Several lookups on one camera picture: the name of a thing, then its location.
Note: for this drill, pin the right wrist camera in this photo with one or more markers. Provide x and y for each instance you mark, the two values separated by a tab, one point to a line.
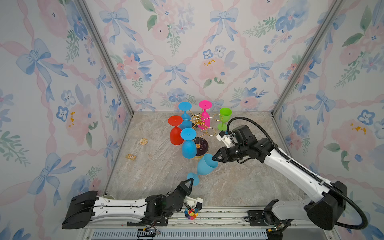
225	139

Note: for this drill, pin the square cracker piece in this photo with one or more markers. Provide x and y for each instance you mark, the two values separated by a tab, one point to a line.
131	157

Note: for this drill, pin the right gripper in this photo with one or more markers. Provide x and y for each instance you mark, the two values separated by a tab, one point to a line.
223	152

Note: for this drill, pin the red wine glass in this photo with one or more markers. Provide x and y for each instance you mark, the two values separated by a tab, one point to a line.
175	134

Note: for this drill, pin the frame post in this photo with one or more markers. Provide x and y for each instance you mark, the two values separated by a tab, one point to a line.
95	34
330	16

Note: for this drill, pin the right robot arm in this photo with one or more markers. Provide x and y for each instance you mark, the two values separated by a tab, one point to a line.
322	207

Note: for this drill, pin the teal wine glass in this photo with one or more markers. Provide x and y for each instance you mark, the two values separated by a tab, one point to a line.
205	166

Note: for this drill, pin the left frame post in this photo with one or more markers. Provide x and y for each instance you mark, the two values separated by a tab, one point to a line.
95	34

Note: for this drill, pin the rainbow flower toy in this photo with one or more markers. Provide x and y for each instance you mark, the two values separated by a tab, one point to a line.
191	214

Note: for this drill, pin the aluminium mounting rail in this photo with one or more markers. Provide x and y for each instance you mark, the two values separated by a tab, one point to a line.
213	223

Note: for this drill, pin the round cracker piece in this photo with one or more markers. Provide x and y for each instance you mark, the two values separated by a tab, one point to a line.
143	141

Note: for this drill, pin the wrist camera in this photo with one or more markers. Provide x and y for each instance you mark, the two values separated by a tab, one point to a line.
195	204
225	139

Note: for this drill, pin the white paper cup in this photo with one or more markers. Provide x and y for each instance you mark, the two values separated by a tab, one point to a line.
109	197

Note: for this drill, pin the pink wine glass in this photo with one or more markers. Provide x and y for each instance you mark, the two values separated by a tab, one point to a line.
205	117

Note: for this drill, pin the front blue wine glass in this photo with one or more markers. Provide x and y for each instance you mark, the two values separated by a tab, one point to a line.
189	149

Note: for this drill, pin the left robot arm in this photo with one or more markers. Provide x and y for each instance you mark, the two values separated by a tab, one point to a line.
155	211

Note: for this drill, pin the green wine glass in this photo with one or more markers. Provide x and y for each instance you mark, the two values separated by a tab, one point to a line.
225	115

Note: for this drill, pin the blue wine glass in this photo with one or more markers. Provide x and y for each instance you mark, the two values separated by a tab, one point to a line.
189	149
187	121

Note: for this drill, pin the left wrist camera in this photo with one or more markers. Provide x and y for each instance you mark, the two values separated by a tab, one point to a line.
195	204

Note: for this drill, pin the gold wire glass rack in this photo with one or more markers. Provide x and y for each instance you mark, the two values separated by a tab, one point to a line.
200	141

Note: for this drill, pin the back blue wine glass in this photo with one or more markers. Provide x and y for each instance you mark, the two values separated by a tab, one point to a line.
187	121

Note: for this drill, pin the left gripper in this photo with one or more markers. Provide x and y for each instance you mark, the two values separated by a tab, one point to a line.
183	189

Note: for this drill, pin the right frame post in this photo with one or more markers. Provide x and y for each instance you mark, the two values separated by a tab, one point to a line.
330	16

